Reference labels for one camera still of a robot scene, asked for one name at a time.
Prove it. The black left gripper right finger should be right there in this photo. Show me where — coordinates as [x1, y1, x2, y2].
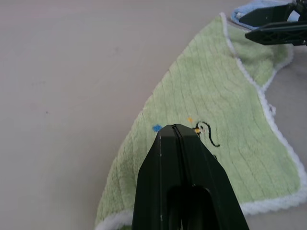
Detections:
[176, 124, 250, 230]

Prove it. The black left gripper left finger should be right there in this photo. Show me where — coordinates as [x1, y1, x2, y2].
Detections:
[131, 124, 190, 230]

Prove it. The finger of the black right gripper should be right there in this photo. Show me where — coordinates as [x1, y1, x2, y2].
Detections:
[239, 2, 297, 30]
[244, 20, 307, 46]

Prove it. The green terry towel white trim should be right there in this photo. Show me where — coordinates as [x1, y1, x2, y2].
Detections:
[94, 11, 307, 230]

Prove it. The light blue folded towel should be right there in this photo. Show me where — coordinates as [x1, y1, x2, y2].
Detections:
[230, 0, 307, 31]

